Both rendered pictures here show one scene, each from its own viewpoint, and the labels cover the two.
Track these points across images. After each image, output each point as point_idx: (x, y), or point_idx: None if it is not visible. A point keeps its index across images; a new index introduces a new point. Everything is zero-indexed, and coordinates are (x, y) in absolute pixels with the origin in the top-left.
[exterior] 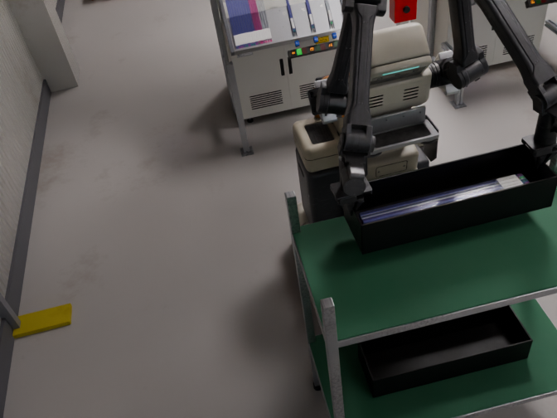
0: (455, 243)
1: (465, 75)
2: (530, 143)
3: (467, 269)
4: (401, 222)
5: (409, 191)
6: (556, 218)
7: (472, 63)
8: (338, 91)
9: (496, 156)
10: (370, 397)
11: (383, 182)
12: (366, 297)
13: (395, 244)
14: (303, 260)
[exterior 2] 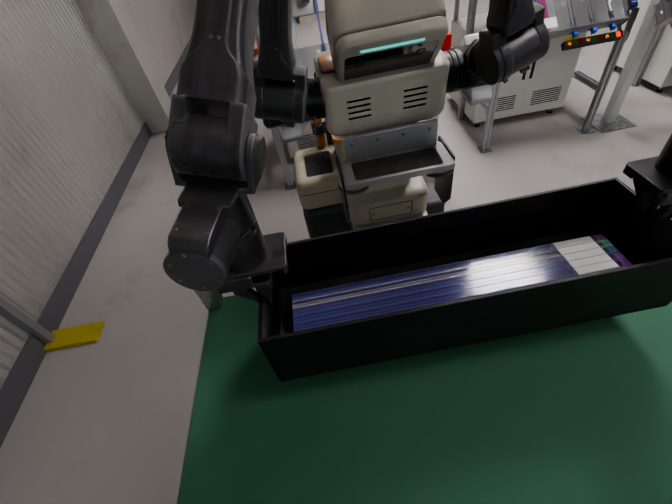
0: (466, 358)
1: (506, 54)
2: (651, 176)
3: (487, 426)
4: (350, 335)
5: (390, 257)
6: (664, 322)
7: (522, 33)
8: (275, 75)
9: (557, 200)
10: None
11: (339, 241)
12: (278, 471)
13: (346, 366)
14: (203, 365)
